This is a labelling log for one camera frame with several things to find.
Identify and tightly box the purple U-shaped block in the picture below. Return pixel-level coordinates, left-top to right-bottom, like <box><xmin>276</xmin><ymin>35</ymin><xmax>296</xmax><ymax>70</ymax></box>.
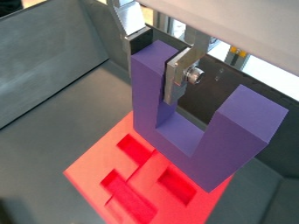
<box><xmin>129</xmin><ymin>39</ymin><xmax>290</xmax><ymax>194</ymax></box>

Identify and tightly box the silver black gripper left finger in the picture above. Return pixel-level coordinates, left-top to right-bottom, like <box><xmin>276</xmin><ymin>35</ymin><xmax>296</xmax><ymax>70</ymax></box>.
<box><xmin>105</xmin><ymin>0</ymin><xmax>155</xmax><ymax>77</ymax></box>

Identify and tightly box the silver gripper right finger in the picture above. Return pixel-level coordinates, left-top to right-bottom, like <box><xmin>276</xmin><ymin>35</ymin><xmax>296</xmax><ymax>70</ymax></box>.
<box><xmin>163</xmin><ymin>31</ymin><xmax>211</xmax><ymax>105</ymax></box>

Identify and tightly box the red puzzle board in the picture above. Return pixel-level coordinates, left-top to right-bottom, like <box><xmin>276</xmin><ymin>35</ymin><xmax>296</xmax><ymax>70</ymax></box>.
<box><xmin>64</xmin><ymin>115</ymin><xmax>228</xmax><ymax>224</ymax></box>

